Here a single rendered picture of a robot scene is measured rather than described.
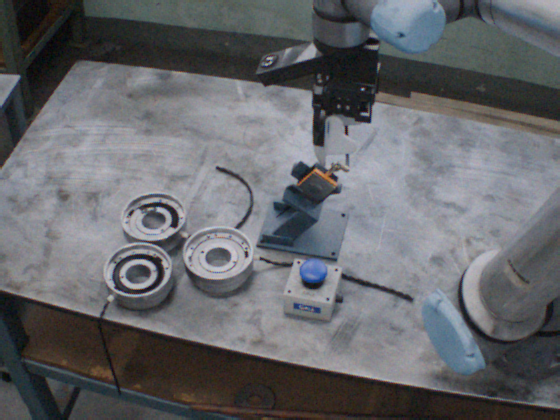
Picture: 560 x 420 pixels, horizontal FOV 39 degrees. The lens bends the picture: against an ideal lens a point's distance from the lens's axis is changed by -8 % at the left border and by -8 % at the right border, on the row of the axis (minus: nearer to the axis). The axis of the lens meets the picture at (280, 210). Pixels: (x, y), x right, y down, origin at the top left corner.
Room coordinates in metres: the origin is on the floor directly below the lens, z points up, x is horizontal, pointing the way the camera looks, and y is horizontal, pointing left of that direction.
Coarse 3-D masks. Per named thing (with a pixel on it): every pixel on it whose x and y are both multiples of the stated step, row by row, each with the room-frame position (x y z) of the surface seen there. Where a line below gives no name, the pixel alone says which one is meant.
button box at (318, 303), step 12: (300, 264) 0.81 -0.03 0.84; (300, 276) 0.78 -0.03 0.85; (336, 276) 0.78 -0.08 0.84; (288, 288) 0.76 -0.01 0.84; (300, 288) 0.76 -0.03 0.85; (312, 288) 0.76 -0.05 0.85; (324, 288) 0.76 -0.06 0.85; (336, 288) 0.76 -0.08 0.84; (288, 300) 0.75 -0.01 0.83; (300, 300) 0.74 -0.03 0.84; (312, 300) 0.74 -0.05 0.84; (324, 300) 0.74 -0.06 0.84; (336, 300) 0.76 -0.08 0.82; (288, 312) 0.75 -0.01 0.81; (300, 312) 0.74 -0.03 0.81; (312, 312) 0.74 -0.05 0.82; (324, 312) 0.73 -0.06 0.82
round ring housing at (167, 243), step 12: (156, 192) 0.96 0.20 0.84; (132, 204) 0.94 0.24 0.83; (180, 204) 0.94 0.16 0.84; (144, 216) 0.92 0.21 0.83; (156, 216) 0.93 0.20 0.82; (168, 216) 0.92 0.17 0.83; (180, 216) 0.92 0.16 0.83; (144, 228) 0.89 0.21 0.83; (180, 228) 0.88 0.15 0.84; (132, 240) 0.87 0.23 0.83; (144, 240) 0.86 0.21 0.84; (156, 240) 0.86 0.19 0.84; (168, 240) 0.87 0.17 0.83; (180, 240) 0.89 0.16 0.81
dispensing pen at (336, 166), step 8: (312, 168) 0.91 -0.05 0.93; (320, 168) 0.91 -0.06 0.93; (336, 168) 0.90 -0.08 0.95; (344, 168) 0.90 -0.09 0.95; (304, 176) 0.91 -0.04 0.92; (320, 176) 0.90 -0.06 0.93; (328, 176) 0.90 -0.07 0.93; (336, 176) 0.91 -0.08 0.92; (296, 184) 0.91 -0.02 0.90; (288, 208) 0.92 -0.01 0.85
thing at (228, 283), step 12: (216, 228) 0.88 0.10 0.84; (228, 228) 0.88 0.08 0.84; (192, 240) 0.86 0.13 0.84; (204, 240) 0.87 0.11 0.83; (240, 240) 0.87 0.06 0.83; (192, 252) 0.84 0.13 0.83; (204, 252) 0.85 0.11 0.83; (216, 252) 0.85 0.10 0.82; (228, 252) 0.85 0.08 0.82; (252, 252) 0.83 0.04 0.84; (204, 264) 0.82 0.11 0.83; (228, 264) 0.82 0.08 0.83; (252, 264) 0.82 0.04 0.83; (192, 276) 0.80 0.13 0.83; (204, 276) 0.79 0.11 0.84; (228, 276) 0.79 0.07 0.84; (240, 276) 0.79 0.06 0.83; (204, 288) 0.79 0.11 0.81; (216, 288) 0.78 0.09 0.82; (228, 288) 0.78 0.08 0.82
